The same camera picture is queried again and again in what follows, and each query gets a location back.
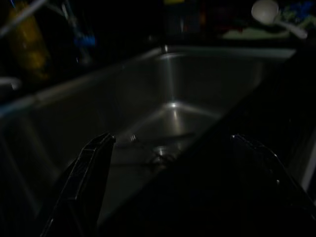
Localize metal sink drain strainer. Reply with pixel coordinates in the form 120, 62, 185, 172
147, 145, 179, 170

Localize yellow oil bottle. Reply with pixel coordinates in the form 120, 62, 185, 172
6, 0, 53, 81

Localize white hose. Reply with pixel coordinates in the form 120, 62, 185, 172
0, 0, 49, 38

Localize stainless steel sink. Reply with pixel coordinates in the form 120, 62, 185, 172
0, 45, 316, 237

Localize metal sink faucet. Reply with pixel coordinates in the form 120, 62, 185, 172
60, 0, 97, 64

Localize pale green cloth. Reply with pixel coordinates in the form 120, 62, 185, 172
221, 25, 298, 40

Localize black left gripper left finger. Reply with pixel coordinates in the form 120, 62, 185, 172
39, 132, 117, 237

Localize grey cylinder with white ring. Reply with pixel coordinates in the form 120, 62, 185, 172
0, 76, 23, 91

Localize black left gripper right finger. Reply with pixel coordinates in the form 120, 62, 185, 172
230, 133, 316, 237

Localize white ladle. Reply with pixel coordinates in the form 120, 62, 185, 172
251, 0, 309, 40

